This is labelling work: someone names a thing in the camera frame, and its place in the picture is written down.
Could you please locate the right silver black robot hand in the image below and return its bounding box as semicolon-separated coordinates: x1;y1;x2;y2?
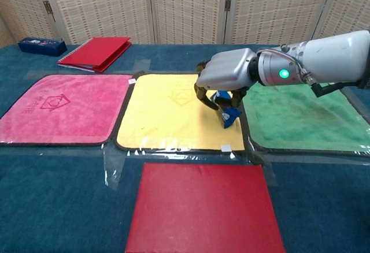
194;47;258;111

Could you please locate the yellow towel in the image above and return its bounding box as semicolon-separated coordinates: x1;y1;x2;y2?
115;73;247;153

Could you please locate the green towel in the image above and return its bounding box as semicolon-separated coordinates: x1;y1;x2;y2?
241;82;370;157

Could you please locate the pink towel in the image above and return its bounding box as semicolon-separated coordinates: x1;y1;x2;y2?
0;73;134;148

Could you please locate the bamboo folding screen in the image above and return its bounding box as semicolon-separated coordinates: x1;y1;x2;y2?
0;0;370;46

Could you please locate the clear tape strip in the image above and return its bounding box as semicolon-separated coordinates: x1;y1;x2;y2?
134;58;151;75
103;146;128;191
254;154;279;187

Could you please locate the red spiral notebook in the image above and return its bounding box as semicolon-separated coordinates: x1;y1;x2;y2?
57;36;133;73

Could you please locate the red square mat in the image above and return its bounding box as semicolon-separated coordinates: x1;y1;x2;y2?
124;162;287;253

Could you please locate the dark blue printed box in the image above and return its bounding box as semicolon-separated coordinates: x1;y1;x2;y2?
17;36;68;58

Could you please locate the blue felt table cover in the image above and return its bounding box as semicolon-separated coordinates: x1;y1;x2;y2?
0;43;370;253

